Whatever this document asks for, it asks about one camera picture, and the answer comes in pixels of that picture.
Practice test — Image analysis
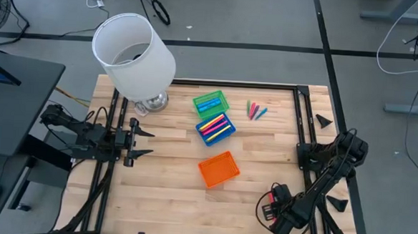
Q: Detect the blue plastic basket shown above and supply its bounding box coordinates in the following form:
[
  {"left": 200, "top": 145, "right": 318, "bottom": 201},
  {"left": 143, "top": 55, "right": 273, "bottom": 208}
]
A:
[{"left": 194, "top": 110, "right": 238, "bottom": 149}]

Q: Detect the black aluminium table frame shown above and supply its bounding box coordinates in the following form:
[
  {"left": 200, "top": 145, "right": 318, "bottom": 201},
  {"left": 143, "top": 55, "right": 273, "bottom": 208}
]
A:
[{"left": 52, "top": 72, "right": 378, "bottom": 234}]

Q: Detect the crumpled clear plastic wrapper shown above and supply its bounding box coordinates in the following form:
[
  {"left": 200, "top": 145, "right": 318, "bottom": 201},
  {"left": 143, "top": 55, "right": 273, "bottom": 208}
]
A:
[{"left": 133, "top": 101, "right": 150, "bottom": 118}]

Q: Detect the white shade silver table lamp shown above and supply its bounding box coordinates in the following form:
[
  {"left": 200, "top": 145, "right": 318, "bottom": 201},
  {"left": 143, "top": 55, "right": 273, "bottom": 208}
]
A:
[{"left": 88, "top": 11, "right": 179, "bottom": 114}]

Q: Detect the black triangular bracket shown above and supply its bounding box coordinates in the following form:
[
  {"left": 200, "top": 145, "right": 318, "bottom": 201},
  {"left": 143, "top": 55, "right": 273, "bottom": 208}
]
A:
[
  {"left": 314, "top": 113, "right": 334, "bottom": 131},
  {"left": 324, "top": 194, "right": 350, "bottom": 214}
]

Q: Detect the orange plastic basket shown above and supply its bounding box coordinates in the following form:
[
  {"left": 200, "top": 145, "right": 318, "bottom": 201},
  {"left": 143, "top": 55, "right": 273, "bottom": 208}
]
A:
[{"left": 196, "top": 149, "right": 243, "bottom": 191}]

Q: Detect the pink highlighter marker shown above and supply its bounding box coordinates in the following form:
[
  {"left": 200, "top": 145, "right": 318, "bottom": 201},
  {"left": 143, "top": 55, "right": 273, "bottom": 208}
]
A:
[{"left": 202, "top": 119, "right": 229, "bottom": 137}]

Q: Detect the orange highlighter marker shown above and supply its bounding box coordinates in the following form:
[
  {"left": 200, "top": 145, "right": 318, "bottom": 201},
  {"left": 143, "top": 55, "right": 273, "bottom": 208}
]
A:
[{"left": 200, "top": 114, "right": 227, "bottom": 135}]

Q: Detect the long white cable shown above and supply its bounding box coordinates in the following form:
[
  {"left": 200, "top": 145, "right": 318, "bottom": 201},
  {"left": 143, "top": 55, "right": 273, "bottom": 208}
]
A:
[{"left": 375, "top": 0, "right": 418, "bottom": 77}]

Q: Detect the blue highlighter marker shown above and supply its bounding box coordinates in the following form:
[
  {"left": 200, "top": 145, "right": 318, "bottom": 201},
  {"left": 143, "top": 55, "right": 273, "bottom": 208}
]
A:
[
  {"left": 196, "top": 97, "right": 221, "bottom": 108},
  {"left": 198, "top": 102, "right": 223, "bottom": 113}
]

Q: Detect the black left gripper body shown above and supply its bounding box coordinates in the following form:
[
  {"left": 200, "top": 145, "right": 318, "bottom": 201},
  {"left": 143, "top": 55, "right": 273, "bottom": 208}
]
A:
[{"left": 122, "top": 117, "right": 141, "bottom": 168}]

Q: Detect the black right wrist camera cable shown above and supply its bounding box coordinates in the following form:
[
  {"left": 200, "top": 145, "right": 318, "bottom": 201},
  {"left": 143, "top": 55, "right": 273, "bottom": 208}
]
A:
[{"left": 254, "top": 182, "right": 314, "bottom": 234}]

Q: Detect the yellow highlighter marker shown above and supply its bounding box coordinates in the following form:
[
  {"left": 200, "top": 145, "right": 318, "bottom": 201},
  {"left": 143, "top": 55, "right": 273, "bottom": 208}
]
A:
[
  {"left": 198, "top": 112, "right": 225, "bottom": 132},
  {"left": 205, "top": 123, "right": 232, "bottom": 144}
]

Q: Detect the black coiled cable loop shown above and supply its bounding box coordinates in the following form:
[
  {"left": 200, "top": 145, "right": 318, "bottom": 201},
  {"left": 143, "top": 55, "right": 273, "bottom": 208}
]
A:
[{"left": 149, "top": 0, "right": 172, "bottom": 26}]

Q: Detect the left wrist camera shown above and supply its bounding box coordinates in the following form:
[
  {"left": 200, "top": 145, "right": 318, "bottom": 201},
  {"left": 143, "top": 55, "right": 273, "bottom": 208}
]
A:
[{"left": 114, "top": 129, "right": 127, "bottom": 148}]

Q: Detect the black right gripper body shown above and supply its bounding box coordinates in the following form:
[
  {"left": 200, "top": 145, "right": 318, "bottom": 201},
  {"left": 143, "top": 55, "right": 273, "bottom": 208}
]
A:
[{"left": 259, "top": 200, "right": 293, "bottom": 225}]

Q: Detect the green plastic basket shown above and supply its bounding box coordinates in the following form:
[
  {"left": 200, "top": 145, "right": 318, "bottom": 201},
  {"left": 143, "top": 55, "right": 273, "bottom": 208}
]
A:
[{"left": 190, "top": 88, "right": 231, "bottom": 122}]

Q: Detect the grey desk foot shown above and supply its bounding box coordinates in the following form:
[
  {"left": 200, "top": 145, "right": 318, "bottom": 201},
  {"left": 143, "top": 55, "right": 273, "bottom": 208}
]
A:
[
  {"left": 359, "top": 0, "right": 418, "bottom": 25},
  {"left": 384, "top": 95, "right": 418, "bottom": 116}
]

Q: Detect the black desk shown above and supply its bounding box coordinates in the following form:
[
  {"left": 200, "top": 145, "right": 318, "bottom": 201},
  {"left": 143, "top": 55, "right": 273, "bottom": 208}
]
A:
[{"left": 0, "top": 50, "right": 67, "bottom": 234}]

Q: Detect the yellow cable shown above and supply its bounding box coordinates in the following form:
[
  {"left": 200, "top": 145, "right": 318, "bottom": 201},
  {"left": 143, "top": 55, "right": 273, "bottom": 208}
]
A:
[{"left": 53, "top": 86, "right": 92, "bottom": 109}]

